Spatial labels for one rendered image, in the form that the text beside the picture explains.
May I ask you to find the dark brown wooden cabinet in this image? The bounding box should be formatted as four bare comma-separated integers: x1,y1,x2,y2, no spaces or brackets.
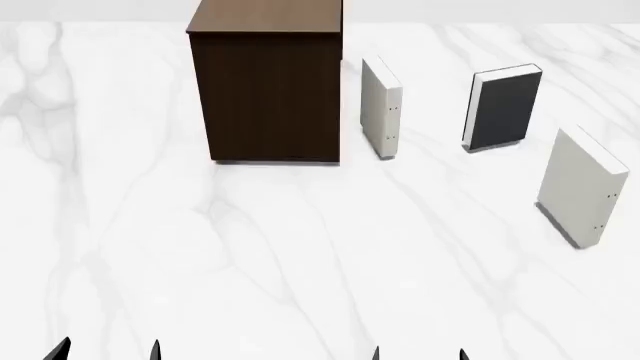
185,0,345,167

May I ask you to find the black cover standing book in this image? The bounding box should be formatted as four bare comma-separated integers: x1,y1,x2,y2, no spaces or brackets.
461,63,544,153

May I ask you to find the light grey standing book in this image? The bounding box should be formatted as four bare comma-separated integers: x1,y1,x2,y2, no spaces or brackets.
535,125,631,249
359,55,404,160

